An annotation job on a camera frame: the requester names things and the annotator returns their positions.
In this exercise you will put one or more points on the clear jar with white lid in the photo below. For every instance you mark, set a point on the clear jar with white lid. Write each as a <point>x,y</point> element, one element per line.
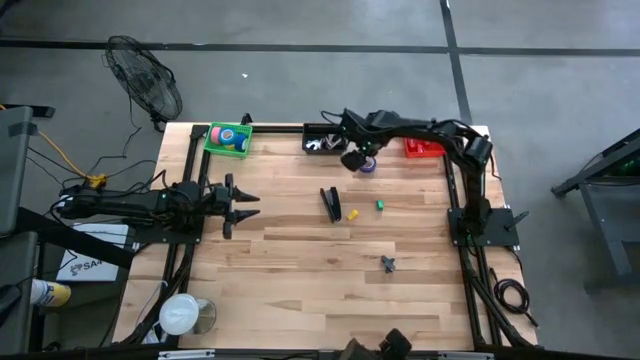
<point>178,314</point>

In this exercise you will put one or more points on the black plastic basket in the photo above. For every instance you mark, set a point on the black plastic basket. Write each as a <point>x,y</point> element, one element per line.
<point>307,150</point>

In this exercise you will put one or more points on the green plastic basket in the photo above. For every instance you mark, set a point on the green plastic basket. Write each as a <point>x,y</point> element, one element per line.
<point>214,148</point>

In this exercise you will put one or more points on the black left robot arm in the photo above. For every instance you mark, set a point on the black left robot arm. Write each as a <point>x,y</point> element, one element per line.
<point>130,205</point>

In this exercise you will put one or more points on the black aluminium table frame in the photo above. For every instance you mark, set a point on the black aluminium table frame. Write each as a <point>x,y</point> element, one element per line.
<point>280,129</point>

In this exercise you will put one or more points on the white staple remover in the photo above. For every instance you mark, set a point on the white staple remover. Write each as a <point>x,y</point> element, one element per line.
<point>329,145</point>

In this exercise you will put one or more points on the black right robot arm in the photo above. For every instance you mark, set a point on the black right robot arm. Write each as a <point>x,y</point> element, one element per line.
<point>475,190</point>

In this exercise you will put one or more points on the red plastic basket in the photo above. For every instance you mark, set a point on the red plastic basket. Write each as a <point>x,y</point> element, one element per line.
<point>415,152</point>

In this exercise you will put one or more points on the large black stapler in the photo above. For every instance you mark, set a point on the large black stapler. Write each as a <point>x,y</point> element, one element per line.
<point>334,205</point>

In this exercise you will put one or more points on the dark blue tape roll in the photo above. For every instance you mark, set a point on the dark blue tape roll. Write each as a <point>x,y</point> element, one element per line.
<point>243,143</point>

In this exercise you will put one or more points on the purple tape roll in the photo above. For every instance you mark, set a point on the purple tape roll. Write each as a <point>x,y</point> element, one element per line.
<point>371,167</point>

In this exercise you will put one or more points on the grey metal table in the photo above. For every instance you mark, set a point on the grey metal table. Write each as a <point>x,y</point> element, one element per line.
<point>603,225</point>

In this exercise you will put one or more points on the green mini stapler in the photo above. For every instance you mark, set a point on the green mini stapler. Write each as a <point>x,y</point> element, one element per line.
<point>380,205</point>

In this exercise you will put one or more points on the grey equipment case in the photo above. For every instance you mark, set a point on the grey equipment case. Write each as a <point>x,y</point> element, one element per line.
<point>17,265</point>
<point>12,170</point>

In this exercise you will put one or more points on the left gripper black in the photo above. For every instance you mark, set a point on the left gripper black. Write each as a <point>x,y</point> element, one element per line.
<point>220,202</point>

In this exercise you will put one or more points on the yellow mini stapler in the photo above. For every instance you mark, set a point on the yellow mini stapler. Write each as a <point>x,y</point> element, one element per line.
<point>352,215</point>

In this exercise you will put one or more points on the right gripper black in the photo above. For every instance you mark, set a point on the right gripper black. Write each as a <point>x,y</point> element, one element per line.
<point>362,130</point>

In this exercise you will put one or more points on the yellow and white spray can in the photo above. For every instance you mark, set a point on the yellow and white spray can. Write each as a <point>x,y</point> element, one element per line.
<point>55,295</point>

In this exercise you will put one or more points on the dark grey staple remover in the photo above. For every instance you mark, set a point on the dark grey staple remover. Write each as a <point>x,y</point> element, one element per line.
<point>388,264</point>

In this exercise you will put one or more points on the teal tape roll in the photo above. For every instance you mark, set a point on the teal tape roll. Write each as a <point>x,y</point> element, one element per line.
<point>222,136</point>

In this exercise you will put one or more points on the black floor fan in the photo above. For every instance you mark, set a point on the black floor fan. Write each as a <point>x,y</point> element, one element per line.
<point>145,80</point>

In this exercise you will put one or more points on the black diagonal support bar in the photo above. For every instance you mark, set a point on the black diagonal support bar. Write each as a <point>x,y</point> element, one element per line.
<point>75,241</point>

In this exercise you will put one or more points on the pink tape roll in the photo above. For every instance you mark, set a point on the pink tape roll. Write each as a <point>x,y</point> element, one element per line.
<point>215,136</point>

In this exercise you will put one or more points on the silver metal bracket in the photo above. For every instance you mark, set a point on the silver metal bracket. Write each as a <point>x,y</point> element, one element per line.
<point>186,354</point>
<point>465,355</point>

